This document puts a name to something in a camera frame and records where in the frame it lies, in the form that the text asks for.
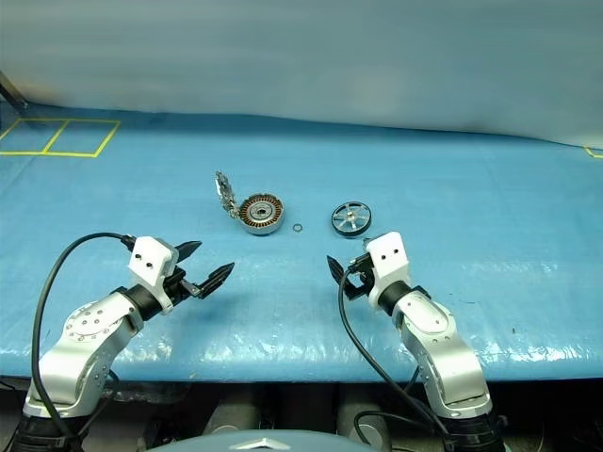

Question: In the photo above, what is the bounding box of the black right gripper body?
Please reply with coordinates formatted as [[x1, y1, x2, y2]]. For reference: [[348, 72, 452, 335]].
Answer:
[[345, 253, 378, 301]]

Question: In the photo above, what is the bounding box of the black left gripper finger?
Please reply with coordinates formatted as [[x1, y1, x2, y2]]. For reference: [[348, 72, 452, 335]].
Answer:
[[175, 240, 204, 262], [196, 261, 236, 300]]

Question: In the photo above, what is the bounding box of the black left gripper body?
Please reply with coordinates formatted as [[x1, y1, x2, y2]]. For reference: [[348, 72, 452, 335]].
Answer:
[[164, 263, 208, 308]]

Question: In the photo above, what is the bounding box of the silver spoked wheel cap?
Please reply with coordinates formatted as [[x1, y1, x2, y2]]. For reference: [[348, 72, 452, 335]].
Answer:
[[326, 201, 375, 240]]

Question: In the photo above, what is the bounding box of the grey round motor housing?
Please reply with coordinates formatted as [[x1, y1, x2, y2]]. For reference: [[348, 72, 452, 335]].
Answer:
[[236, 193, 286, 238]]

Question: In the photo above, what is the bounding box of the blue plastic table cover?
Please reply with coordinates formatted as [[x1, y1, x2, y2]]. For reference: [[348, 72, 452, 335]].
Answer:
[[0, 100, 603, 383]]

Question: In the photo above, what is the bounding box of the grey robot torso with emblem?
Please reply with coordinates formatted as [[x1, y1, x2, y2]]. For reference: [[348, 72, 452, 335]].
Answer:
[[172, 428, 374, 452]]

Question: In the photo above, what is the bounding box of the white foam backdrop sheet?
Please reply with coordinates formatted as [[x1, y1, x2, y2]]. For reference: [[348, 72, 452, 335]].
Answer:
[[0, 0, 603, 150]]

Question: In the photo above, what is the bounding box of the metal stand leg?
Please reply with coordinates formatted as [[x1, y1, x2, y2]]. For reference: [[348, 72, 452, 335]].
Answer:
[[0, 69, 30, 112]]

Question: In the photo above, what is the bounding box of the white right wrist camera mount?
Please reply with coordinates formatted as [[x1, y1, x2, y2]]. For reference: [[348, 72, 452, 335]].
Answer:
[[365, 231, 410, 315]]

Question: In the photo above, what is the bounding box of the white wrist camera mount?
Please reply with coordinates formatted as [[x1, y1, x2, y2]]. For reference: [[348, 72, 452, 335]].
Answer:
[[365, 231, 410, 315], [127, 236, 181, 315]]

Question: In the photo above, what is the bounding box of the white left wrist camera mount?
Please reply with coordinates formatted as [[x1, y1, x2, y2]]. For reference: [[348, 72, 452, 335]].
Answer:
[[127, 236, 181, 315]]

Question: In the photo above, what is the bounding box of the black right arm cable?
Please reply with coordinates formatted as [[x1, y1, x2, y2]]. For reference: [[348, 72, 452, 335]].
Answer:
[[337, 266, 454, 452]]

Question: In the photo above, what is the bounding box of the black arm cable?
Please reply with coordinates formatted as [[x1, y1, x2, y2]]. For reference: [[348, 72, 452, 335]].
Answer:
[[337, 266, 454, 452], [29, 232, 136, 452]]

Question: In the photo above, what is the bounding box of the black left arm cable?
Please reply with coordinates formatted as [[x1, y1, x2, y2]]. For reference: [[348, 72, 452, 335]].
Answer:
[[29, 232, 136, 452]]

